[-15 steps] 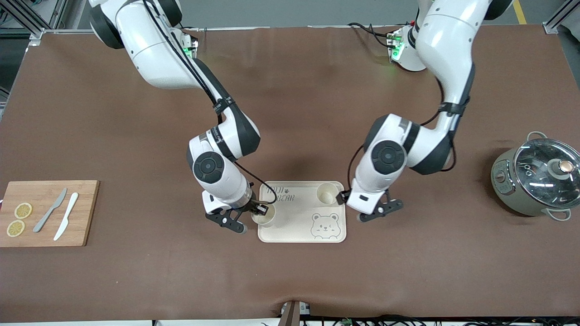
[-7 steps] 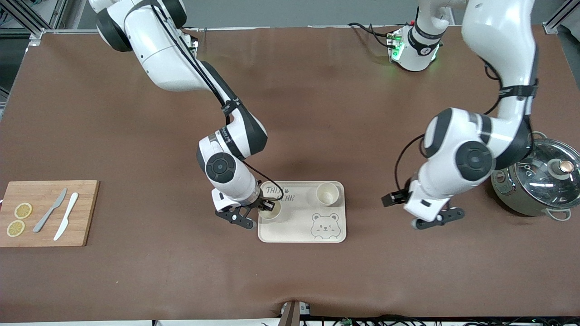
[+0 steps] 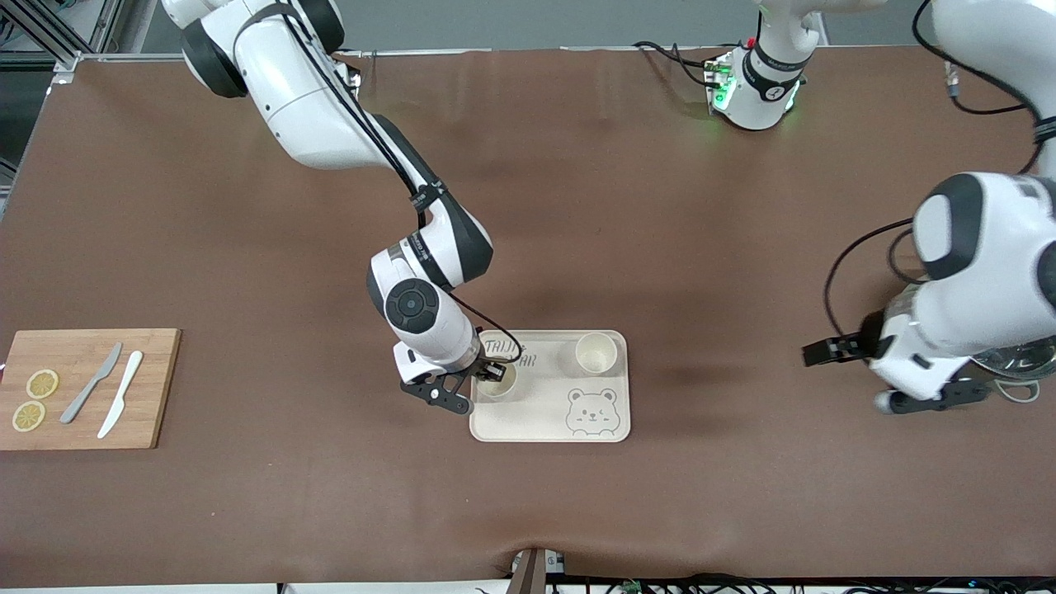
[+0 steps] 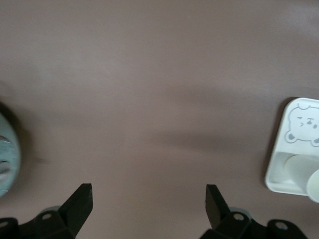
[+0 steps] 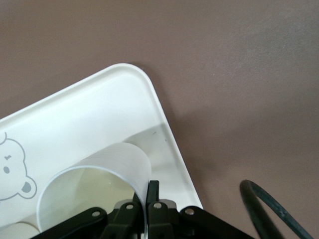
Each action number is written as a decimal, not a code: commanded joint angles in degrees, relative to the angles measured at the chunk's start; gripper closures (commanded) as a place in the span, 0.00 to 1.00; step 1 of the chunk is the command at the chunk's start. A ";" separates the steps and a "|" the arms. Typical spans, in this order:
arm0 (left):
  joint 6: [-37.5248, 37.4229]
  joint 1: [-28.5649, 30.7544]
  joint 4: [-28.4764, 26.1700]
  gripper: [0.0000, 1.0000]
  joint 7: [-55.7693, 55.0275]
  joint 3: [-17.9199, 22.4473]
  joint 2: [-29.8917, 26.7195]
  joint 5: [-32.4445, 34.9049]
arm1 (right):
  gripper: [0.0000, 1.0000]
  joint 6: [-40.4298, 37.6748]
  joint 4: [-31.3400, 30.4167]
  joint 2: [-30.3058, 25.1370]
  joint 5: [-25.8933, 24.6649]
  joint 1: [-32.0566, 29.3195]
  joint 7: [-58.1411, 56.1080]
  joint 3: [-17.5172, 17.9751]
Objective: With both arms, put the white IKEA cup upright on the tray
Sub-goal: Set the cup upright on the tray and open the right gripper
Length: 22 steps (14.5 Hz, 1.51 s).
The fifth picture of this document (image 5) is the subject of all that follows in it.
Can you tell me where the black cable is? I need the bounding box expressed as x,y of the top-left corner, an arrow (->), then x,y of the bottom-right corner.
239,179 -> 319,239

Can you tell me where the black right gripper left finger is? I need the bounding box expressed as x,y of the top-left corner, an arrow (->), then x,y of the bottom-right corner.
32,191 -> 145,239

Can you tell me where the white plastic cup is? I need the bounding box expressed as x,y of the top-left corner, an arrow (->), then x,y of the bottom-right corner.
36,141 -> 153,239

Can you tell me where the cream round object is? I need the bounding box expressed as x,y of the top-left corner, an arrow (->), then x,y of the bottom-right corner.
0,222 -> 38,239

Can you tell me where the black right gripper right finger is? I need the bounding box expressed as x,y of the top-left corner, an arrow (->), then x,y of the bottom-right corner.
146,180 -> 255,239

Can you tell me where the white tray with bear print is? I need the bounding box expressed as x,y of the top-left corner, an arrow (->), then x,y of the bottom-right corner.
0,63 -> 204,239

